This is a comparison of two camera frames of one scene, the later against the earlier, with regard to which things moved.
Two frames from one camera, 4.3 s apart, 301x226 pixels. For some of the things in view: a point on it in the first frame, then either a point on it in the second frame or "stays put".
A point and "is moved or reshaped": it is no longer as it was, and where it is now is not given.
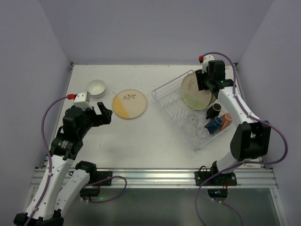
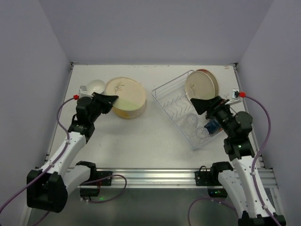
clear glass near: (202, 133) stays put
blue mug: (214, 125) stays put
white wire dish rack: (190, 122) stays put
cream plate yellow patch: (119, 108) is moved or reshaped
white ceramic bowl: (96, 88) stays put
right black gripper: (204, 80) to (213, 106)
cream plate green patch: (197, 100) to (130, 104)
